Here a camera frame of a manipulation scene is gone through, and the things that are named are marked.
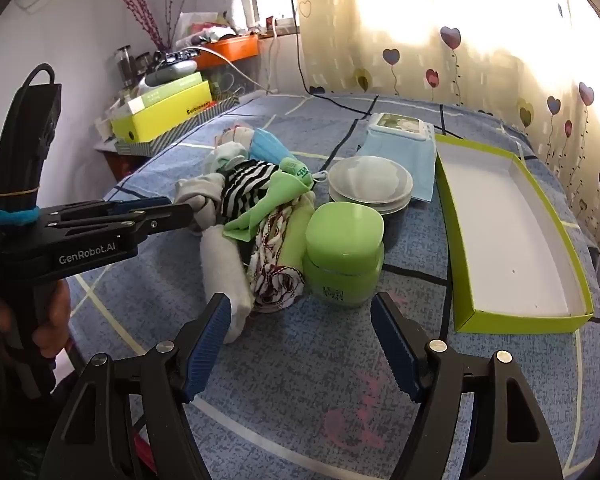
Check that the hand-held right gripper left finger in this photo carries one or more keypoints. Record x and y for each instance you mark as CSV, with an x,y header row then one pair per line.
x,y
205,350

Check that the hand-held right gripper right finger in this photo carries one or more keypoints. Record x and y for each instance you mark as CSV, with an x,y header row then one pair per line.
x,y
395,350

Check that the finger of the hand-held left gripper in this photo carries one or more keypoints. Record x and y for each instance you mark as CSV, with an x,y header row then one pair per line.
x,y
172,217
145,204

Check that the white towel roll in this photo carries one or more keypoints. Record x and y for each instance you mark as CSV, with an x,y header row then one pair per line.
x,y
225,280

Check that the striped black white sock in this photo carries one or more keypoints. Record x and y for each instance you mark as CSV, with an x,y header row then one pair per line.
x,y
245,185

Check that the blue face mask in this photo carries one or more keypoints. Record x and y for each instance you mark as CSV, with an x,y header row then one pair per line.
x,y
270,146

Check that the yellow-green cardboard box tray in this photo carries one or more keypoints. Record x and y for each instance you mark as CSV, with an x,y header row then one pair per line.
x,y
505,240

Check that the person's left hand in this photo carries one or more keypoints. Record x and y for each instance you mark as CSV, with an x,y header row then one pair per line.
x,y
55,320

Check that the striped cardboard tray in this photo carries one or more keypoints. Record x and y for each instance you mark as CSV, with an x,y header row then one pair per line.
x,y
155,147

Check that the mint white sock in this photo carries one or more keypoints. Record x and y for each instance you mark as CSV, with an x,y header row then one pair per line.
x,y
225,157

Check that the yellow rubber band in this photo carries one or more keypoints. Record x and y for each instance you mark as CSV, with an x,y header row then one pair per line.
x,y
15,193

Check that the yellow-green closed box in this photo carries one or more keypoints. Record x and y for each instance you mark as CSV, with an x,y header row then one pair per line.
x,y
165,112

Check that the blue plaid bed sheet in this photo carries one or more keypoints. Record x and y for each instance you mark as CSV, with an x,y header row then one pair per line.
x,y
300,385

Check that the red white patterned cloth roll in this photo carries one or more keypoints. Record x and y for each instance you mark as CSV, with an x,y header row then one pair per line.
x,y
275,270

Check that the green white flat box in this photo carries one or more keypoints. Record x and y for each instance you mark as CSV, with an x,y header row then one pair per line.
x,y
160,91

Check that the light green cloth roll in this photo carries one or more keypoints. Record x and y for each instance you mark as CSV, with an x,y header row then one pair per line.
x,y
297,232

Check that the green printed sock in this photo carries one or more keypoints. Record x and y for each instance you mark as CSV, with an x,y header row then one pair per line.
x,y
295,167

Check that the grey handheld device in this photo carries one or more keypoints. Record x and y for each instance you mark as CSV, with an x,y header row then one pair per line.
x,y
170,72

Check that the white ceramic plate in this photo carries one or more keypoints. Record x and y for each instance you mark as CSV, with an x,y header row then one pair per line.
x,y
380,211
375,203
370,177

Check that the glass jar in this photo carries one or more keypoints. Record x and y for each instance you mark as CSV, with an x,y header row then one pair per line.
x,y
125,65
143,61

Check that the green wet wipes pack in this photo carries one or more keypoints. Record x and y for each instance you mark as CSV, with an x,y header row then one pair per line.
x,y
400,165

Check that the red decorative branches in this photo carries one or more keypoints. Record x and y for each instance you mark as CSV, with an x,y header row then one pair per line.
x,y
140,10

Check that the heart print curtain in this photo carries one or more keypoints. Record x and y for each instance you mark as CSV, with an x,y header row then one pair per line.
x,y
455,35

